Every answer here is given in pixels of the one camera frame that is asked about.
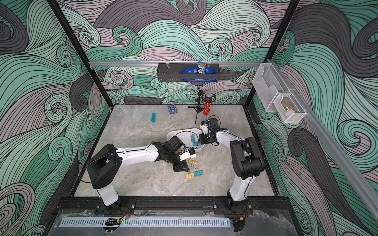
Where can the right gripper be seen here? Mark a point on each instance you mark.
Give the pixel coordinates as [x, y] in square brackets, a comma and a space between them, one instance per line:
[201, 138]

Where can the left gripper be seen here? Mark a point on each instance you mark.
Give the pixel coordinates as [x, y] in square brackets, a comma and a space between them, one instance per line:
[179, 168]

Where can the yellow binder clip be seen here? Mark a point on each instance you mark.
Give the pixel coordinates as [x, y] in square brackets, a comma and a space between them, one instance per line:
[189, 175]
[192, 163]

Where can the teal binder clip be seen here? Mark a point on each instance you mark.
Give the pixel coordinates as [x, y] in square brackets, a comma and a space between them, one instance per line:
[195, 142]
[198, 172]

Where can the white plastic storage box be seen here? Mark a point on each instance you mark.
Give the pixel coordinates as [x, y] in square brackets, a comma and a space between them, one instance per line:
[185, 136]

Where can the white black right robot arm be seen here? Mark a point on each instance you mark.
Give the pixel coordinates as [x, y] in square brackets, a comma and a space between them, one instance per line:
[246, 157]

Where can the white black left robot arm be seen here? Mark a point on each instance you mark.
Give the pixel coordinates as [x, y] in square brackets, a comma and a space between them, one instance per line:
[104, 166]

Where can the blue card box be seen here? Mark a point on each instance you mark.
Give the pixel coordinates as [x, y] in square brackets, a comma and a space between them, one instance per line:
[172, 109]

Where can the black microphone tripod stand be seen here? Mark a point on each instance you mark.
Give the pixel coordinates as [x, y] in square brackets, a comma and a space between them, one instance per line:
[197, 107]

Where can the red glitter microphone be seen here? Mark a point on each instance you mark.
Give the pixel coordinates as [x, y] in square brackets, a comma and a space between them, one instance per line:
[208, 99]

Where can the blue package in shelf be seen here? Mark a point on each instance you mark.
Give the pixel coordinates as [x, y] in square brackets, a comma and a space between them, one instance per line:
[201, 74]

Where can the black wall shelf basket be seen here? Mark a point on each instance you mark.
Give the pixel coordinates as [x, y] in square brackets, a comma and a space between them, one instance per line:
[173, 72]

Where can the clear plastic wall bin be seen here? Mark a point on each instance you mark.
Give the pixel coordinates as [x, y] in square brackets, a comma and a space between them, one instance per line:
[268, 83]

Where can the small clear wall bin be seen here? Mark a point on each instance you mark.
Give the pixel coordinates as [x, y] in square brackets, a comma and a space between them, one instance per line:
[289, 109]

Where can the aluminium wall rail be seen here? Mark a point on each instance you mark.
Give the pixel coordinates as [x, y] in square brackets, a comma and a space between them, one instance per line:
[168, 63]
[365, 191]

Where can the black corner frame post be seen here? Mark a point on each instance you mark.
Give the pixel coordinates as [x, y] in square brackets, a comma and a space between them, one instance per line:
[279, 14]

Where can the right aluminium wall rail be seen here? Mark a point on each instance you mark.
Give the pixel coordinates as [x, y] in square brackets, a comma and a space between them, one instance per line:
[365, 191]

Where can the black left corner post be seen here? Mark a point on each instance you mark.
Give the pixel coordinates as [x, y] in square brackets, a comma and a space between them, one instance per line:
[83, 57]

